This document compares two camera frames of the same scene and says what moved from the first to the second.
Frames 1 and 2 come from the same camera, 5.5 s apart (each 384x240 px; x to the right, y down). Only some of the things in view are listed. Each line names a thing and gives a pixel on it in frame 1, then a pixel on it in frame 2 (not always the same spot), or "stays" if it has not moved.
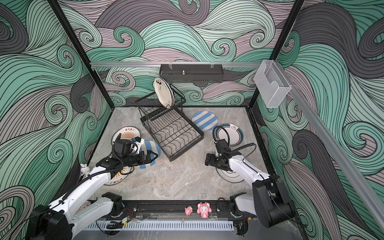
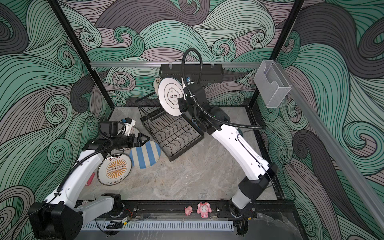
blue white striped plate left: [153, 146] stays
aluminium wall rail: [217, 64] stays
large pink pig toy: [203, 208] stays
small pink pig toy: [188, 210] stays
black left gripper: [147, 157] → [139, 143]
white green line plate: [232, 176] → [169, 90]
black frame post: [58, 9] stays
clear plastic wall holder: [272, 85] stays
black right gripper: [211, 161] → [186, 100]
